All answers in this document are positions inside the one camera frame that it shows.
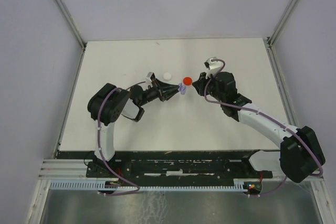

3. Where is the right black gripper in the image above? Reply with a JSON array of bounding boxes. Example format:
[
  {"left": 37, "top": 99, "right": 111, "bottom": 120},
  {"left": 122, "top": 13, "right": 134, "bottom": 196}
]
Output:
[{"left": 192, "top": 70, "right": 225, "bottom": 103}]

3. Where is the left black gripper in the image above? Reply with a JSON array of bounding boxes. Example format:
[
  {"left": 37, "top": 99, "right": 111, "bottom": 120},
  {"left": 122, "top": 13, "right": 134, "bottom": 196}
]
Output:
[{"left": 139, "top": 78, "right": 181, "bottom": 106}]

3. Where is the orange round charging case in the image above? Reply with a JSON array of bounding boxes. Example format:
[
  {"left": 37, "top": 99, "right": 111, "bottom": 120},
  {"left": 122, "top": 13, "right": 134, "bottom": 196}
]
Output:
[{"left": 183, "top": 77, "right": 193, "bottom": 86}]

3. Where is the white round charging case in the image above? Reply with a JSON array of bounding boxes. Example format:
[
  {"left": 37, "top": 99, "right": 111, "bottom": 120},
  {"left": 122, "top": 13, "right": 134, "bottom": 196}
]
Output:
[{"left": 162, "top": 72, "right": 172, "bottom": 81}]

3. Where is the purple round charging case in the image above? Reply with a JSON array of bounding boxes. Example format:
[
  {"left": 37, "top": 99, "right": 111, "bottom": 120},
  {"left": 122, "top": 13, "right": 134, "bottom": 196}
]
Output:
[{"left": 178, "top": 83, "right": 186, "bottom": 95}]

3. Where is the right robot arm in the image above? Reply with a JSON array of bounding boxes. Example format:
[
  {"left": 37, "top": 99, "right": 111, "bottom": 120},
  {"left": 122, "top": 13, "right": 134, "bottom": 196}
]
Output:
[{"left": 192, "top": 72, "right": 326, "bottom": 183}]

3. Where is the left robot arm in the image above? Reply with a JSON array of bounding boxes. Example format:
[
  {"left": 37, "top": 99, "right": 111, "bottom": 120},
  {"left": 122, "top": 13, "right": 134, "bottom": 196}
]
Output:
[{"left": 87, "top": 78, "right": 180, "bottom": 177}]

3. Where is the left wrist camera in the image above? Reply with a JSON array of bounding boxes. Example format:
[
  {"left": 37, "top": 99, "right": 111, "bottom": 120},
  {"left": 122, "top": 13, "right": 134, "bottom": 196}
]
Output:
[{"left": 145, "top": 72, "right": 156, "bottom": 85}]

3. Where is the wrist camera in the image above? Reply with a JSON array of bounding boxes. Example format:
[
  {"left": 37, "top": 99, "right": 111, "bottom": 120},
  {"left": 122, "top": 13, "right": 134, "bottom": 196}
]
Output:
[
  {"left": 204, "top": 57, "right": 225, "bottom": 79},
  {"left": 145, "top": 72, "right": 156, "bottom": 85}
]

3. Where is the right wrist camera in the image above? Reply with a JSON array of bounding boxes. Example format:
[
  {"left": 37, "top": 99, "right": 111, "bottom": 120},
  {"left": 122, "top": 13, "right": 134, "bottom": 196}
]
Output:
[{"left": 204, "top": 57, "right": 225, "bottom": 79}]

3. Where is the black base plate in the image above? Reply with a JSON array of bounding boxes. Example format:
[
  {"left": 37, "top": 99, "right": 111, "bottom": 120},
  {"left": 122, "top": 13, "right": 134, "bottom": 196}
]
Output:
[{"left": 86, "top": 151, "right": 274, "bottom": 183}]

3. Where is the white slotted cable duct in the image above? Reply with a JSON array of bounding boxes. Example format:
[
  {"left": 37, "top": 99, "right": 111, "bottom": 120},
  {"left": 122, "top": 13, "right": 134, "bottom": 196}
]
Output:
[{"left": 49, "top": 179, "right": 249, "bottom": 190}]

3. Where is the left aluminium frame post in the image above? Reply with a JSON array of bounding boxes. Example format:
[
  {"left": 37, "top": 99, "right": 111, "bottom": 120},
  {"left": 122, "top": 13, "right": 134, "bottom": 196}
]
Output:
[{"left": 54, "top": 0, "right": 87, "bottom": 49}]

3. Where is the aluminium frame post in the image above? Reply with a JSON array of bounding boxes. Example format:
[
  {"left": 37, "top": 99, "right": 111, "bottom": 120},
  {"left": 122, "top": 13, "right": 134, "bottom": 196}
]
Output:
[
  {"left": 267, "top": 0, "right": 300, "bottom": 48},
  {"left": 54, "top": 0, "right": 87, "bottom": 49}
]

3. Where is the right aluminium frame post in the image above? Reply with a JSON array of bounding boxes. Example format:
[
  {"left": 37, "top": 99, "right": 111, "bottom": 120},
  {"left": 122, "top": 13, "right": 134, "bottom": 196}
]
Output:
[{"left": 267, "top": 0, "right": 300, "bottom": 48}]

